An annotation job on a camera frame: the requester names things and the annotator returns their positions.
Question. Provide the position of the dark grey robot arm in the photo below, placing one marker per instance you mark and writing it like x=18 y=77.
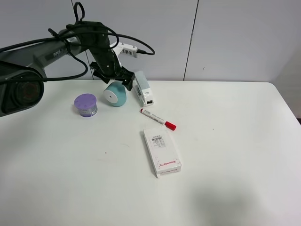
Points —
x=22 y=66

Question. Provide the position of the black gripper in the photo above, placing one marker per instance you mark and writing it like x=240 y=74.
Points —
x=94 y=36

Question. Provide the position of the teal electric pencil sharpener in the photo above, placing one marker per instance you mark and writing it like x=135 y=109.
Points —
x=115 y=94

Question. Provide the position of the red white marker pen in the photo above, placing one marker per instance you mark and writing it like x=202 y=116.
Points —
x=158 y=119

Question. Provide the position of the purple lidded round container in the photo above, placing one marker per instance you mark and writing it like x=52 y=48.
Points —
x=86 y=105

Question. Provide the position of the white cardboard box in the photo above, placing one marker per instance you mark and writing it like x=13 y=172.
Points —
x=162 y=151

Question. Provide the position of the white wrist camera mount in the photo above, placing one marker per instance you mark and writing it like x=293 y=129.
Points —
x=125 y=49

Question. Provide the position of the white grey stapler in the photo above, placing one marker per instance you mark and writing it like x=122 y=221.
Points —
x=143 y=90

